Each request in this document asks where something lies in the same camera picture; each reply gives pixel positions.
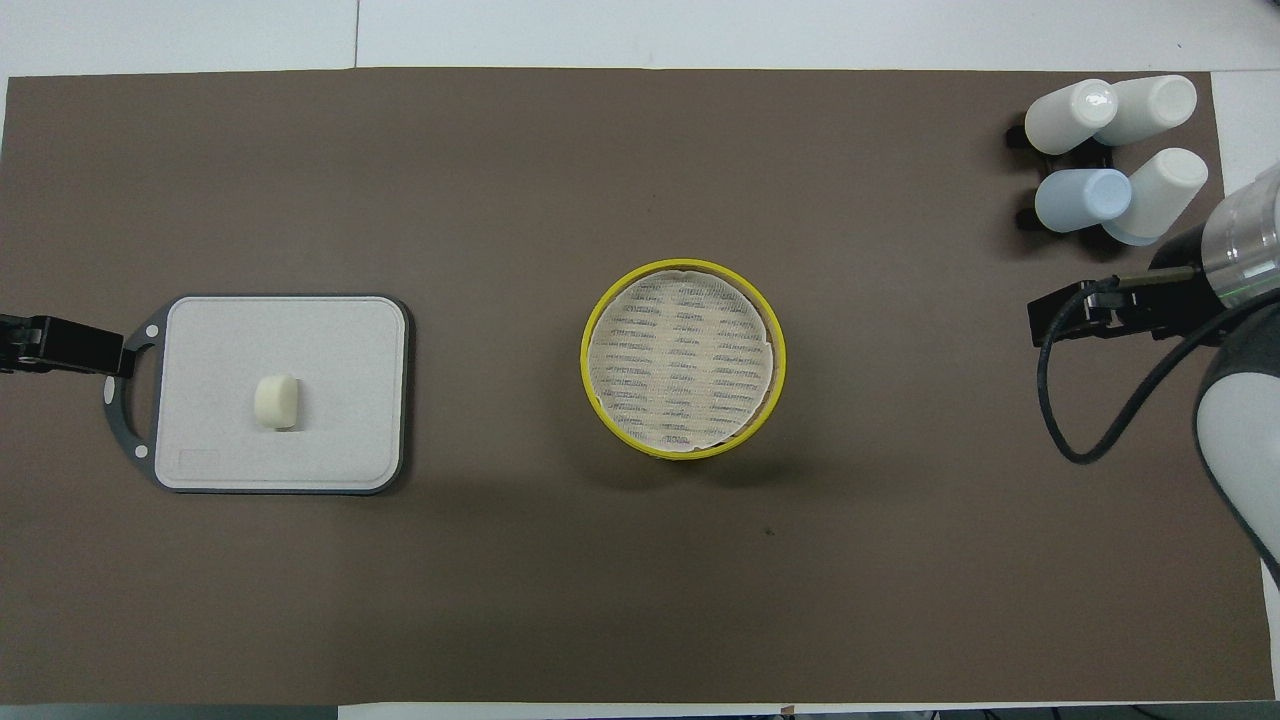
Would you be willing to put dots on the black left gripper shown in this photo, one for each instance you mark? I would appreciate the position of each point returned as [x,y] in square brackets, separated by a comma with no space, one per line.
[80,345]

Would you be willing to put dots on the white steamed bun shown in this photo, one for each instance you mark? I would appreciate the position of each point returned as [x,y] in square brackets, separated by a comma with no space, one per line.
[279,401]

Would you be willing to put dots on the cream white plastic cup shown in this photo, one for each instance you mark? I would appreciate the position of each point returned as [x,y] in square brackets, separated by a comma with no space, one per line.
[1065,118]

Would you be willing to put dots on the black cup rack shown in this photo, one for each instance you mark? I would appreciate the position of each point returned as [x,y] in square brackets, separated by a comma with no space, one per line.
[1028,137]

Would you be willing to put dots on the grey rimmed white cutting board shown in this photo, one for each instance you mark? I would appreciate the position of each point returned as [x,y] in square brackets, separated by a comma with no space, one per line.
[280,392]

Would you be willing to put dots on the brown table mat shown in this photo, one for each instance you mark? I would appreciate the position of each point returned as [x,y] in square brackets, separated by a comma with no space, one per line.
[500,580]

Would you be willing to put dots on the light blue plastic cup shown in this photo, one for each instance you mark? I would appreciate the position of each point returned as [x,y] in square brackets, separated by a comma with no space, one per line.
[1080,200]

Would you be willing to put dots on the yellow steamer lid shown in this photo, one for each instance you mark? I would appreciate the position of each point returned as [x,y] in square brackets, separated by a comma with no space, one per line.
[683,360]

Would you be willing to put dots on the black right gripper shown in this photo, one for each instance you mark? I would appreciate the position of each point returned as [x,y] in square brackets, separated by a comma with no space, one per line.
[1170,300]

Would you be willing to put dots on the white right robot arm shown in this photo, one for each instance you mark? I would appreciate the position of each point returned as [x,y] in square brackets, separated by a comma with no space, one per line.
[1240,430]

